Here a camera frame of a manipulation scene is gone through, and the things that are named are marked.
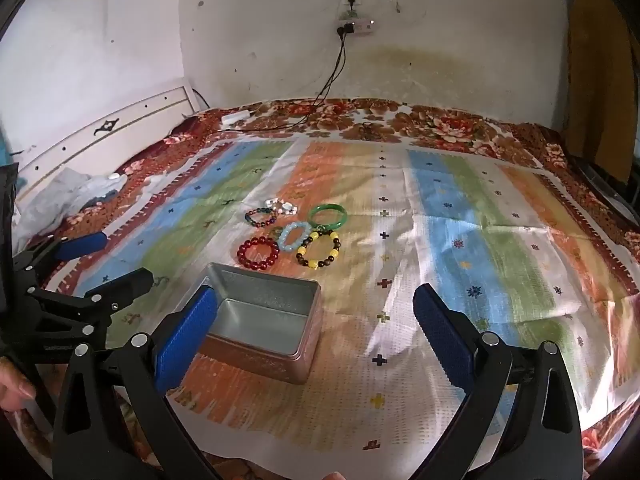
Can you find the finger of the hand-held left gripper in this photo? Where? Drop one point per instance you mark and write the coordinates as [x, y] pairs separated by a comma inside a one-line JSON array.
[[120, 287], [82, 244]]

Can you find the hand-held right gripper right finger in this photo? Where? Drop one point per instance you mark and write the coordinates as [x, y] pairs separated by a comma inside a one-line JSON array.
[[445, 340]]

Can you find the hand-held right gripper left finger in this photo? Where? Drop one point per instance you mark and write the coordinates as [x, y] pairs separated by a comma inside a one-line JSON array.
[[185, 340]]

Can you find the silver metal tin box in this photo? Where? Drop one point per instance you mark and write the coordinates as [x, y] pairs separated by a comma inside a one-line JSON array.
[[260, 320]]

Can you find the green jade bangle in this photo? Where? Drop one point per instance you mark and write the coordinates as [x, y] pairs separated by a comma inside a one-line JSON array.
[[313, 218]]

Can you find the person's left hand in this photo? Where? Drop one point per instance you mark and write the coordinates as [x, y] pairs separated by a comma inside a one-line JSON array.
[[12, 385]]

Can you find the person's right hand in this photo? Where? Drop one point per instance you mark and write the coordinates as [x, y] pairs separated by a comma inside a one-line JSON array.
[[333, 476]]

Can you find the grey crumpled cloth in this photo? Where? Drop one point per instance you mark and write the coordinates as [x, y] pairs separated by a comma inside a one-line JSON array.
[[55, 200]]

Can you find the white bed headboard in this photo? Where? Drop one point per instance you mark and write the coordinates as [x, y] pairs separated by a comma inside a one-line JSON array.
[[125, 125]]

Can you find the striped colourful cloth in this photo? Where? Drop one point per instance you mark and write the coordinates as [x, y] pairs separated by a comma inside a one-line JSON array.
[[400, 220]]

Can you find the floral brown blanket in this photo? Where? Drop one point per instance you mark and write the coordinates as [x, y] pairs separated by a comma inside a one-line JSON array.
[[440, 125]]

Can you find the yellow hanging cloth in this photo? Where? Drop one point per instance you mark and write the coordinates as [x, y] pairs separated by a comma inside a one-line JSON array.
[[600, 85]]

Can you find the white power strip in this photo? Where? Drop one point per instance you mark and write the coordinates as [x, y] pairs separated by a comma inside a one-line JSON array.
[[357, 26]]

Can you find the wall socket with plug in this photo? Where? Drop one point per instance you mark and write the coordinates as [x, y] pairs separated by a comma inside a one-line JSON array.
[[351, 4]]

